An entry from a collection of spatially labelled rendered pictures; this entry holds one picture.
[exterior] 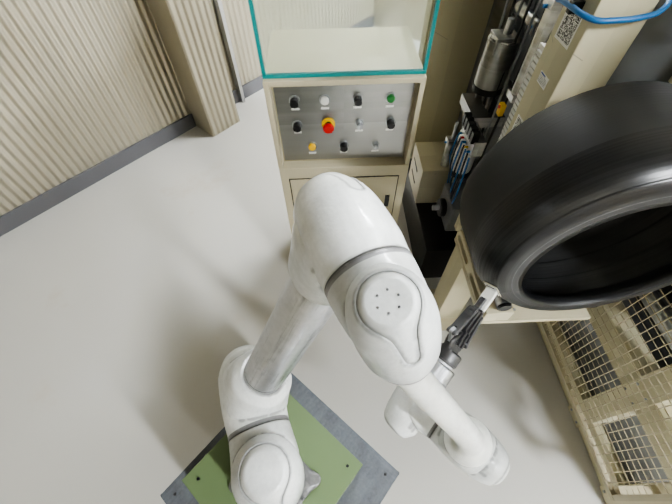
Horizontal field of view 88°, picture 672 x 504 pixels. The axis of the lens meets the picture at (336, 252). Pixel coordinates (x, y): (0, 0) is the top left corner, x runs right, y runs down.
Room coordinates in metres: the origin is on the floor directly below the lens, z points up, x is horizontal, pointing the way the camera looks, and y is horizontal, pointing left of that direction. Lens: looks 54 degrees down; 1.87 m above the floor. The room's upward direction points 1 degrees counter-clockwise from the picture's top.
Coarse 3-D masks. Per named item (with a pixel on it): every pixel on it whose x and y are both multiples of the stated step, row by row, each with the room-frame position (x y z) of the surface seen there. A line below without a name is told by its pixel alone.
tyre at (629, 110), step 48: (576, 96) 0.70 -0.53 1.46; (624, 96) 0.65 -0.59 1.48; (528, 144) 0.63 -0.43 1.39; (576, 144) 0.56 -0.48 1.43; (624, 144) 0.52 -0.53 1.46; (480, 192) 0.61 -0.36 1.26; (528, 192) 0.51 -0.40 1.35; (576, 192) 0.47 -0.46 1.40; (624, 192) 0.44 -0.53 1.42; (480, 240) 0.51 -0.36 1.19; (528, 240) 0.44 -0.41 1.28; (576, 240) 0.68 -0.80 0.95; (624, 240) 0.62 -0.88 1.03; (528, 288) 0.53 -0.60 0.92; (576, 288) 0.52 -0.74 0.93; (624, 288) 0.46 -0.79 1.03
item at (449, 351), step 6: (456, 336) 0.33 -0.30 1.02; (444, 342) 0.32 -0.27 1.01; (450, 342) 0.32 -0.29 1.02; (456, 342) 0.32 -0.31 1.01; (444, 348) 0.31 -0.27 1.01; (450, 348) 0.31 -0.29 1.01; (456, 348) 0.31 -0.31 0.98; (444, 354) 0.29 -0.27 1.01; (450, 354) 0.29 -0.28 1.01; (456, 354) 0.29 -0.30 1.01; (444, 360) 0.28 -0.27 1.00; (450, 360) 0.28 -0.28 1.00; (456, 360) 0.28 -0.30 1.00; (450, 366) 0.27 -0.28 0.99; (456, 366) 0.27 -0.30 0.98
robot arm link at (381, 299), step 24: (360, 264) 0.23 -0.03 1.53; (384, 264) 0.21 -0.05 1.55; (408, 264) 0.23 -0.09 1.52; (336, 288) 0.21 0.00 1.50; (360, 288) 0.18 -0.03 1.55; (384, 288) 0.18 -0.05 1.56; (408, 288) 0.17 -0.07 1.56; (336, 312) 0.19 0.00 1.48; (360, 312) 0.16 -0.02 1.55; (384, 312) 0.15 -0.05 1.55; (408, 312) 0.15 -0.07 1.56; (432, 312) 0.16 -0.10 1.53; (360, 336) 0.14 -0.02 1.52; (384, 336) 0.13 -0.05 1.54; (408, 336) 0.13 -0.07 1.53; (432, 336) 0.14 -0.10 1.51; (384, 360) 0.12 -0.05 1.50; (408, 360) 0.12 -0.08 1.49; (432, 360) 0.13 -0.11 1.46
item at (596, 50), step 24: (600, 0) 0.84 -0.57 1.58; (624, 0) 0.84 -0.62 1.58; (648, 0) 0.84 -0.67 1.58; (600, 24) 0.84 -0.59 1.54; (624, 24) 0.84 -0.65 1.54; (552, 48) 0.92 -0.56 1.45; (576, 48) 0.84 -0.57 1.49; (600, 48) 0.84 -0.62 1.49; (624, 48) 0.84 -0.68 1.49; (552, 72) 0.88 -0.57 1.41; (576, 72) 0.84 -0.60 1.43; (600, 72) 0.84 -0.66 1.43; (528, 96) 0.93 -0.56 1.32; (552, 96) 0.84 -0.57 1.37; (456, 264) 0.89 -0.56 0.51; (456, 288) 0.84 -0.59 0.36; (456, 312) 0.84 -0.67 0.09
